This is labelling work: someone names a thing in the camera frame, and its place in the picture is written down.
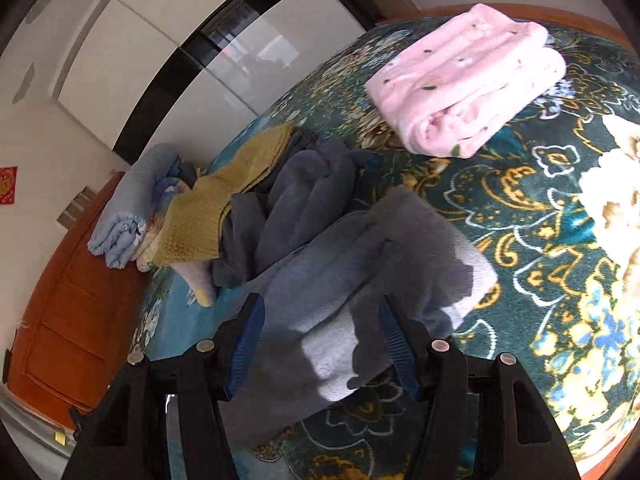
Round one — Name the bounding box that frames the wooden headboard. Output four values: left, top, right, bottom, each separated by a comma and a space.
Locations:
3, 172, 150, 430

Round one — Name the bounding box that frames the grey-blue knit sweater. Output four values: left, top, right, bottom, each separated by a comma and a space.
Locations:
221, 186, 497, 448

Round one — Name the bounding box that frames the light blue folded quilt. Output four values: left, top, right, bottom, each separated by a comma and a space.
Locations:
87, 143, 198, 269

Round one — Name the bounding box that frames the dark grey garment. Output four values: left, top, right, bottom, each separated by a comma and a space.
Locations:
212, 129, 373, 288

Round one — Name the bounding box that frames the pink folded blanket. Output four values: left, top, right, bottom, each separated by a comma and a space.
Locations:
366, 3, 566, 158

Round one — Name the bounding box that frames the wooden bed frame edge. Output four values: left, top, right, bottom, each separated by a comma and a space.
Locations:
378, 3, 639, 53

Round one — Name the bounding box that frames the white glossy wardrobe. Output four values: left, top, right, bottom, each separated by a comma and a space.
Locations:
55, 0, 363, 162

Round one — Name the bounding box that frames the floral folded quilt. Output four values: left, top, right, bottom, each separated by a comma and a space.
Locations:
134, 177, 191, 273

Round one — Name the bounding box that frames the mustard yellow knit sweater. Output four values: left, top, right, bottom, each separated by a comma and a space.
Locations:
152, 122, 295, 266

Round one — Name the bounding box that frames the red fu wall decoration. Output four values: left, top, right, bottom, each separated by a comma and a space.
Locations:
0, 167, 17, 205

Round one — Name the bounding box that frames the wall switch panel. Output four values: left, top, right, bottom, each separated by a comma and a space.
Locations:
56, 186, 96, 230

